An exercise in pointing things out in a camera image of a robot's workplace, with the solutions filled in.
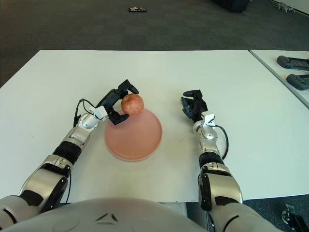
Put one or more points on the pink round plate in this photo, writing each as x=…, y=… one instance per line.
x=134, y=137

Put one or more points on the black wheeled stand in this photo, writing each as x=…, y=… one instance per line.
x=289, y=214

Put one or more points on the dark blue bag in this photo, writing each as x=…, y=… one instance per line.
x=231, y=5

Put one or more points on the red apple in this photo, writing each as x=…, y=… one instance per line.
x=132, y=105

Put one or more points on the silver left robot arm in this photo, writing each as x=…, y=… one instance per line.
x=67, y=142

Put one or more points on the grey handheld controller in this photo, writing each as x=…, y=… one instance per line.
x=289, y=63
x=297, y=82

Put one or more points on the grey robot torso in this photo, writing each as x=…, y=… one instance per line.
x=108, y=212

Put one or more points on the small dark floor object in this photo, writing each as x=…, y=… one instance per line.
x=137, y=9

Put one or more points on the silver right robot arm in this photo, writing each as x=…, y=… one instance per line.
x=212, y=147

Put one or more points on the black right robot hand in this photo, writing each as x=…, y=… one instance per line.
x=198, y=107

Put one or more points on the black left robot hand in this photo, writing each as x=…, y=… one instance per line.
x=111, y=99

